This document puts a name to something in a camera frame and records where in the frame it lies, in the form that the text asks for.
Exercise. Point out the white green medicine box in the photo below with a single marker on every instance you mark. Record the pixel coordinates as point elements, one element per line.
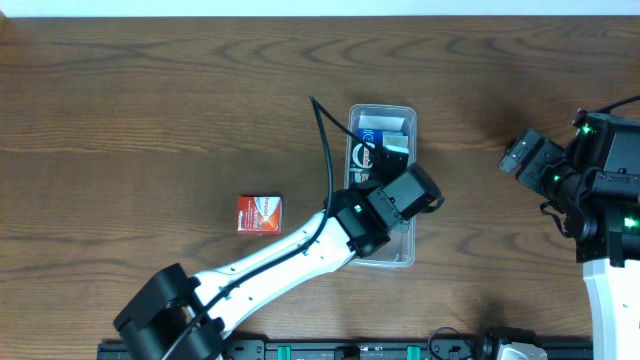
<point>395,142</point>

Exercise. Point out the red medicine box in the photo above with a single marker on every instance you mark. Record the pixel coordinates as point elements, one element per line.
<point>260,215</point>

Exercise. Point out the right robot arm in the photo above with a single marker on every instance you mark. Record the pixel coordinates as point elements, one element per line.
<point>590,188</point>

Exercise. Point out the clear plastic container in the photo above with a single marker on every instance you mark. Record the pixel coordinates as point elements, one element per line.
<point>399,252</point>

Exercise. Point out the blue cardboard box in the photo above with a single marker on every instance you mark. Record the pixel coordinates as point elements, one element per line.
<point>372,136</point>

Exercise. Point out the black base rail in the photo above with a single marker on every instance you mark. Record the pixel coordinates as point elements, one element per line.
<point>444,343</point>

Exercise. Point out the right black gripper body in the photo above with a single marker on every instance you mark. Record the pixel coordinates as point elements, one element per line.
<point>523,163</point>

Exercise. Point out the green round-logo box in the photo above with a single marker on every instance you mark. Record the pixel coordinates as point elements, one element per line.
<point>362,157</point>

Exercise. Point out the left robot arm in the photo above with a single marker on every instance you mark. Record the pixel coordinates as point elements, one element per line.
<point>175,316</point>

